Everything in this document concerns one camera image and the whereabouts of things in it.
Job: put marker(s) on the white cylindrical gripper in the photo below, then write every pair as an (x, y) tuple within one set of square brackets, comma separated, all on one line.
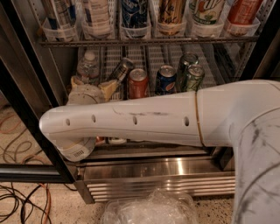
[(82, 97)]

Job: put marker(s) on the clear plastic water bottle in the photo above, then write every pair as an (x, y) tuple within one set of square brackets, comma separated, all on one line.
[(88, 69)]

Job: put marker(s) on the silver slim can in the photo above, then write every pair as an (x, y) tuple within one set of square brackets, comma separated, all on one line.
[(124, 67)]

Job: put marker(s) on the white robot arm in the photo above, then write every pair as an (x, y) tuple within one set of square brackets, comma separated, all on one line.
[(243, 115)]

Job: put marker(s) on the stainless steel fridge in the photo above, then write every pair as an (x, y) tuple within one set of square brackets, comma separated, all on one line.
[(121, 167)]

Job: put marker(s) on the bottom shelf red can front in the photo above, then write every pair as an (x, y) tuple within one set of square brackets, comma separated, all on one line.
[(99, 140)]

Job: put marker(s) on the top shelf white bottle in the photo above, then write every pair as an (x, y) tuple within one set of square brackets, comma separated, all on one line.
[(96, 19)]

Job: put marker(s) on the top shelf striped bottle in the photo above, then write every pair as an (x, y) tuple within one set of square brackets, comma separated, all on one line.
[(60, 23)]

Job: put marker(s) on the top shelf blue can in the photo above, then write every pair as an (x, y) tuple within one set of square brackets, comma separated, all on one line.
[(134, 13)]

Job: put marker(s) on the left glass fridge door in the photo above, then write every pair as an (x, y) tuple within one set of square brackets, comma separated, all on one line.
[(25, 155)]

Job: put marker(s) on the top shelf gold can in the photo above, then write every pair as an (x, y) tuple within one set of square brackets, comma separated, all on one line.
[(170, 16)]

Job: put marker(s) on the empty clear shelf tray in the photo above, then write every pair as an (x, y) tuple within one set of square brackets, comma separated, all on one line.
[(213, 76)]

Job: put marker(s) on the top shelf 7up bottle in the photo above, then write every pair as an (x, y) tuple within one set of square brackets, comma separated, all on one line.
[(208, 12)]

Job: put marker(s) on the top shelf red bottle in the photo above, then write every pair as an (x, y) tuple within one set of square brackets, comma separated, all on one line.
[(243, 12)]

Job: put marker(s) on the red soda can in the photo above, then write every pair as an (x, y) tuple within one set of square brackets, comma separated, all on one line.
[(138, 84)]

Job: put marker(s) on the blue pepsi can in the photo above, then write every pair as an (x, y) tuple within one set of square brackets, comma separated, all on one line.
[(165, 80)]

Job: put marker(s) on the green can rear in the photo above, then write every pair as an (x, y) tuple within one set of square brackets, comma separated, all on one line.
[(186, 60)]

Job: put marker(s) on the green can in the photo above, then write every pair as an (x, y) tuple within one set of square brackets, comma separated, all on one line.
[(186, 60), (192, 78)]

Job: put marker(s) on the green can front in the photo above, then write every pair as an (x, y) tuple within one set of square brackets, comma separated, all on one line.
[(192, 78)]

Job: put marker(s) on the clear plastic bag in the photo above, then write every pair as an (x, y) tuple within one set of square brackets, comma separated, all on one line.
[(159, 207)]

